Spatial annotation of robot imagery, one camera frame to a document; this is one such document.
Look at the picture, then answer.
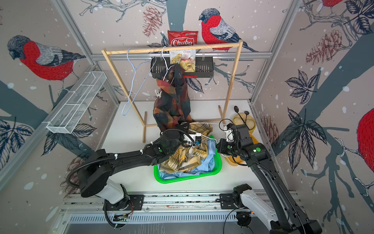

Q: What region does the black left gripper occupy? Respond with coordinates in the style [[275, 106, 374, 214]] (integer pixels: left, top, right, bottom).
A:
[[169, 122, 191, 156]]

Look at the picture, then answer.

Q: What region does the light blue long-sleeve shirt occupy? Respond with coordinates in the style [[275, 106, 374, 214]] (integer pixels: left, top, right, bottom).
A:
[[158, 139, 216, 180]]

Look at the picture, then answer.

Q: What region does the yellow plaid flannel shirt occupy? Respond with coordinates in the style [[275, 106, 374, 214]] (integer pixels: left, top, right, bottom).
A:
[[159, 123, 213, 174]]

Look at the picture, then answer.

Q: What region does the white wire hanger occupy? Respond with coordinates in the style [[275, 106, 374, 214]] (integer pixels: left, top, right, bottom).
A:
[[121, 48, 150, 117]]

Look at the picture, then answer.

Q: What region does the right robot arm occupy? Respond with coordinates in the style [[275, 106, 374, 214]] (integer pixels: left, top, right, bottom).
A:
[[216, 123, 322, 234]]

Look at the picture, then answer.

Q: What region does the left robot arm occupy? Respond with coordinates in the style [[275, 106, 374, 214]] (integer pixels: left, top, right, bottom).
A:
[[66, 122, 196, 205]]

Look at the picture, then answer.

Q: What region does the long black spoon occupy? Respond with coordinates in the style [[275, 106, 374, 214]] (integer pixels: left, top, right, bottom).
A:
[[234, 105, 246, 124]]

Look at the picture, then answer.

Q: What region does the white hanger of red shirt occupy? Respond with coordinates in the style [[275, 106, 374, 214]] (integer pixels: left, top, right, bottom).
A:
[[161, 46, 169, 81]]

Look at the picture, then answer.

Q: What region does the yellow plastic tray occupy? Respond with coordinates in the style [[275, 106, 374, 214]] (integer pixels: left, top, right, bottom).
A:
[[222, 133, 259, 166]]

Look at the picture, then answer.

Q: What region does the green perforated plastic tray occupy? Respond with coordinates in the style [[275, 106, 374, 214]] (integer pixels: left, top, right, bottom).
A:
[[153, 135, 222, 184]]

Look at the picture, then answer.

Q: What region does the dark red plaid shirt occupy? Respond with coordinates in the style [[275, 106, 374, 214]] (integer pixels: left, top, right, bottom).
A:
[[153, 64, 193, 132]]

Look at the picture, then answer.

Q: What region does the yellow bamboo steamer basket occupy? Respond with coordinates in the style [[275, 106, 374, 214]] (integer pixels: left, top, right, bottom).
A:
[[232, 113, 256, 133]]

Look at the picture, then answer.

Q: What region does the short black spoon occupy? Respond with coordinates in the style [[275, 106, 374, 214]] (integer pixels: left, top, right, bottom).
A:
[[244, 111, 249, 125]]

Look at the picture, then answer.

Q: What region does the red chips bag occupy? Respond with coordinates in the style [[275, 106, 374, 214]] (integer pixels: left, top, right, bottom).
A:
[[167, 30, 199, 72]]

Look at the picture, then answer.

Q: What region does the wooden clothes rack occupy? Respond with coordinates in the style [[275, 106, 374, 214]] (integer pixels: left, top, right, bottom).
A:
[[101, 40, 243, 143]]

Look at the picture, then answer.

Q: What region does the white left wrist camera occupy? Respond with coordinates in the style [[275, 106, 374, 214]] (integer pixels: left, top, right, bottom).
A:
[[187, 133, 202, 146]]

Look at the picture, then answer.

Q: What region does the black wall basket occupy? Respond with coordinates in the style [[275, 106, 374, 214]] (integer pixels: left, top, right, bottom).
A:
[[151, 57, 214, 78]]

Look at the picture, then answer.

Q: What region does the white wire mesh basket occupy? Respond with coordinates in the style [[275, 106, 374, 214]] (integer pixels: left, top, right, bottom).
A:
[[46, 71, 107, 134]]

